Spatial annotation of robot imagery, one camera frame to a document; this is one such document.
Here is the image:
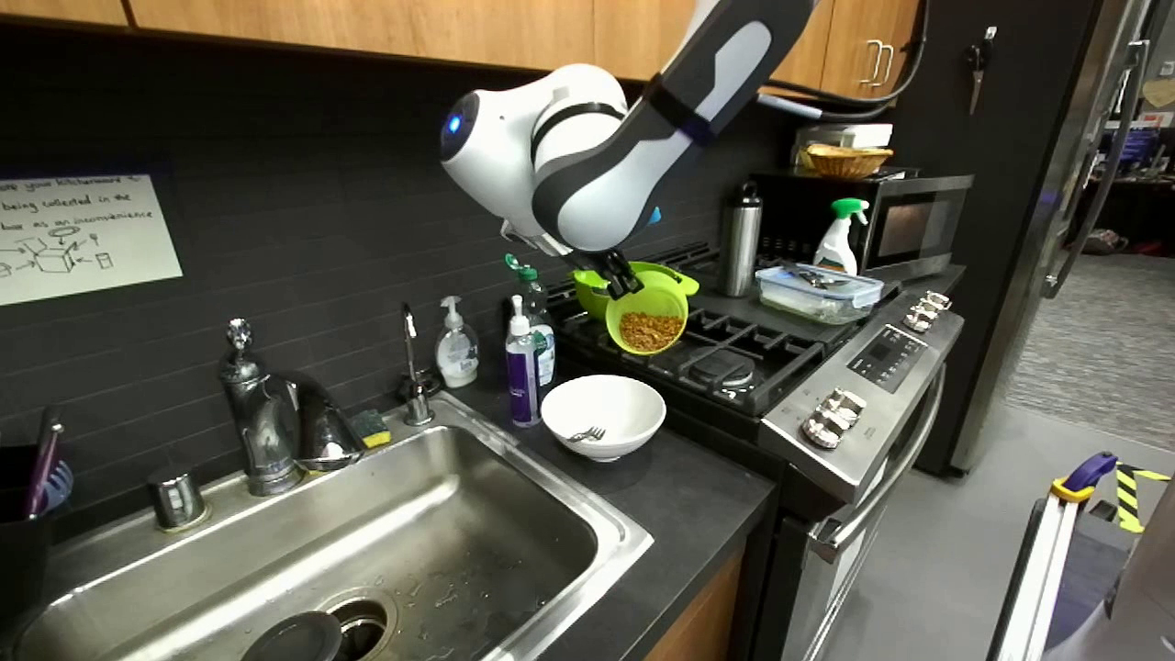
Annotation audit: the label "small yellow-green bowl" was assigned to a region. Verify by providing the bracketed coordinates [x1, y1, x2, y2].
[601, 267, 695, 359]

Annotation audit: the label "brown lentils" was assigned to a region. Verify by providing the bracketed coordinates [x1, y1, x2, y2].
[618, 310, 682, 354]

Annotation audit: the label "large green bowl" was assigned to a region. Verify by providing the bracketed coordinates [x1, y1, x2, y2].
[571, 259, 706, 322]

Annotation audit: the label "white bowl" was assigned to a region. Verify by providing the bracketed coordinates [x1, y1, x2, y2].
[541, 372, 673, 467]

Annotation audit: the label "green-capped dish soap bottle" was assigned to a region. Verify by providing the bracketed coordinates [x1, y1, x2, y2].
[500, 251, 563, 391]

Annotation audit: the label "stainless steel thermos bottle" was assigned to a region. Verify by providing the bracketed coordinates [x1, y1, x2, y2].
[717, 181, 766, 301]

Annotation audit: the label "purple pump bottle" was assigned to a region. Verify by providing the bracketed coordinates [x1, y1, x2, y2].
[503, 292, 542, 431]

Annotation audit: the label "clear soap dispenser bottle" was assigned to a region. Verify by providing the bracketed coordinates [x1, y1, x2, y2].
[432, 292, 485, 393]

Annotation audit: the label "glass container with blue lid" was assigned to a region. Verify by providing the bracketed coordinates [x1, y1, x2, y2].
[752, 262, 890, 331]

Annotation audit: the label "white spray bottle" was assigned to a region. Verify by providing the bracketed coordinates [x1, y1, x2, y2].
[810, 196, 873, 278]

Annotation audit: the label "woven basket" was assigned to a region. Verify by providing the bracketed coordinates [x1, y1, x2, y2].
[799, 143, 901, 185]

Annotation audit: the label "stainless steel gas stove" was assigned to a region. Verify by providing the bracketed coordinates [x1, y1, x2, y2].
[555, 251, 971, 661]

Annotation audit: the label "black microwave oven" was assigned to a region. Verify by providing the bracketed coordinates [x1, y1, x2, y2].
[757, 170, 977, 292]

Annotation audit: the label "yellow sponge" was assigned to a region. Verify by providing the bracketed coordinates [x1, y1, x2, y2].
[347, 408, 396, 453]

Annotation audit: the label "black faucet sprayer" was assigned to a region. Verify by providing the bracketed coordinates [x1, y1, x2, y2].
[290, 372, 369, 478]

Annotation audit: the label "wooden base cabinet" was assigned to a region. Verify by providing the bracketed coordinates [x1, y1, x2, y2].
[638, 545, 752, 661]

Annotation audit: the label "stainless steel sink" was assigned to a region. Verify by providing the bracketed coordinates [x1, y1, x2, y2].
[0, 391, 656, 661]

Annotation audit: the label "chrome faucet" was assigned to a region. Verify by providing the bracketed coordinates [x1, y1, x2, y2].
[217, 316, 306, 501]

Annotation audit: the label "black refrigerator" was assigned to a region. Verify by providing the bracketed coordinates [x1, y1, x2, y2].
[911, 0, 1151, 481]

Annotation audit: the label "hanging key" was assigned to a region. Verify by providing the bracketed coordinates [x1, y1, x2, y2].
[965, 21, 1003, 120]

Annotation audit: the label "small metal sink cap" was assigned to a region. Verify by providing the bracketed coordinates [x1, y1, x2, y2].
[151, 472, 209, 532]

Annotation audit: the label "yellow black striped sign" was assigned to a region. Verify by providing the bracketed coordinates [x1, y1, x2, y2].
[1104, 461, 1175, 541]

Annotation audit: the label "purple pen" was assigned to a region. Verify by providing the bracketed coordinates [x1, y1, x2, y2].
[27, 415, 71, 525]

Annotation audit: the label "black utensil cup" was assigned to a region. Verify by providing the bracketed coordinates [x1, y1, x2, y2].
[0, 437, 76, 631]

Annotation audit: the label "wooden wall cabinets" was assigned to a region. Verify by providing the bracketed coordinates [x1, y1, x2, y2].
[0, 0, 929, 112]

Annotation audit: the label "white handwritten wall sign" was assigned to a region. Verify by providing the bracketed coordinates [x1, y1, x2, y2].
[0, 170, 187, 314]

